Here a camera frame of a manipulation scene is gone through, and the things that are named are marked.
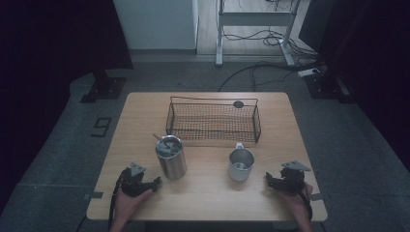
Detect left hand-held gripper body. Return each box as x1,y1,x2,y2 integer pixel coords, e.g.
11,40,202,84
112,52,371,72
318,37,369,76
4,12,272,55
119,161,155,198

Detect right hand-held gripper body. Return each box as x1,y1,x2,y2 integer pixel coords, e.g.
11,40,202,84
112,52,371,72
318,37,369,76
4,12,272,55
278,160,312,195

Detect steel tumbler with lid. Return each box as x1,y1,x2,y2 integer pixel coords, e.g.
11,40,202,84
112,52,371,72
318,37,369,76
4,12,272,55
155,134,188,182

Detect steel mug with handle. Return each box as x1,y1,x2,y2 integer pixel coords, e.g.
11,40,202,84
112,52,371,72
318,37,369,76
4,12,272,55
227,142,256,183

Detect metal straw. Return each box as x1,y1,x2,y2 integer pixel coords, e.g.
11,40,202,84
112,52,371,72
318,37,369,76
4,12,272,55
152,132,168,147

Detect black wire basket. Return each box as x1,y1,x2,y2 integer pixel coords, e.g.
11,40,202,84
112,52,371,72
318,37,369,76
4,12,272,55
164,96,262,145

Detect person's left hand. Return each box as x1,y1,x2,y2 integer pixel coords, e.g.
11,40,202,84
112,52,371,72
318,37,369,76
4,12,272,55
113,188,154,224

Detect person's right hand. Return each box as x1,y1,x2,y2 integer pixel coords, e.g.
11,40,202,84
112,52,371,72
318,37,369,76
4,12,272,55
278,181,314,221

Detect black stand base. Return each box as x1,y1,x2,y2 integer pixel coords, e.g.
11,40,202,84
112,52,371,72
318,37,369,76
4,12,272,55
79,69,128,104
304,72,356,104

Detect white power strip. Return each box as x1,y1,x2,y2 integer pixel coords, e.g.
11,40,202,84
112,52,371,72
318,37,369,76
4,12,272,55
297,67,322,78

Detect dark curtain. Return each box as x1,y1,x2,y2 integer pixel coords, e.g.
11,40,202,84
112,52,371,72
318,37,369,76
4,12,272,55
298,0,410,172
0,0,134,216

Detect white cabinet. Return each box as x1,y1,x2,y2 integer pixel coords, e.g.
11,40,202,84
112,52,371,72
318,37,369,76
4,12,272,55
112,0,199,56

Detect left hand-held gripper cable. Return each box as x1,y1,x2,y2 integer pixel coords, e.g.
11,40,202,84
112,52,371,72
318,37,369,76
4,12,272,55
107,169,126,230

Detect hand-held gripper cable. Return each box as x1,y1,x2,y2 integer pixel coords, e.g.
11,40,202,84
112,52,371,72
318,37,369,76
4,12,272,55
297,185,314,222
107,169,126,230

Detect right hand-held gripper cable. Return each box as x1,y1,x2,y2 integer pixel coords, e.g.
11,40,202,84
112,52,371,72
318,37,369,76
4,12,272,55
297,185,314,222

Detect black floor cables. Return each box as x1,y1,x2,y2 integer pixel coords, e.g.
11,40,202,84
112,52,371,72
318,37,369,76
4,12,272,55
217,26,327,93

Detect white desk frame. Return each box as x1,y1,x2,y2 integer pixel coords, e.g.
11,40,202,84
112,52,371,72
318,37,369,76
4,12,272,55
215,0,303,68

